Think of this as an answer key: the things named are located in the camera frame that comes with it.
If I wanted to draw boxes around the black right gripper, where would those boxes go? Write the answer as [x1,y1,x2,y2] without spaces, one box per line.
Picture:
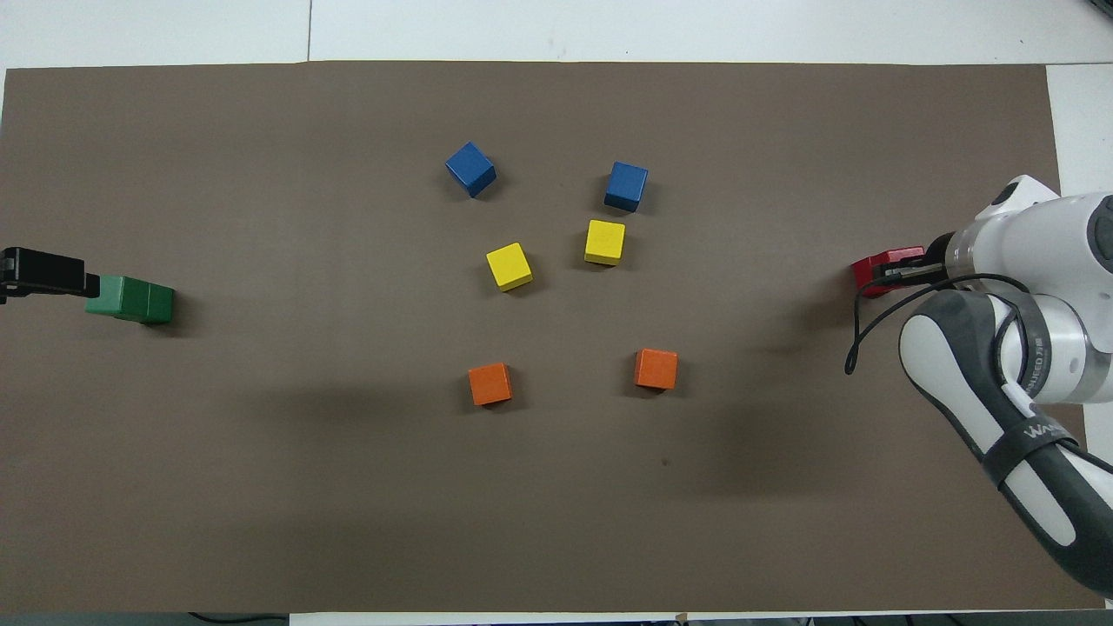
[872,232,958,289]

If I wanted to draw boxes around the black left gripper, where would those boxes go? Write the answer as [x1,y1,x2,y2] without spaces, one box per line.
[0,247,101,304]

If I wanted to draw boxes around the green wooden cube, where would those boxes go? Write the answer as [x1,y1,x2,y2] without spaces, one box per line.
[85,275,150,323]
[143,280,176,326]

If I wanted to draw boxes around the orange wooden cube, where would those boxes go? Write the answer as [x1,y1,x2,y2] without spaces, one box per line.
[634,349,679,391]
[468,363,513,407]

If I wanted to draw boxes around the blue wooden cube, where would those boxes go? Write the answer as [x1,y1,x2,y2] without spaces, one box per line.
[604,161,650,214]
[445,142,497,198]

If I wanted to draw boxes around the yellow wooden cube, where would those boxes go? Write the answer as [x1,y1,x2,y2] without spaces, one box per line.
[486,243,534,292]
[584,219,627,266]

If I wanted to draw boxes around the brown table mat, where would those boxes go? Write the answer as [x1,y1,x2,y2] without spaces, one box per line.
[0,61,1101,614]

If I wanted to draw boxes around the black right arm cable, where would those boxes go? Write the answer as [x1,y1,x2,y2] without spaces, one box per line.
[843,274,1036,376]

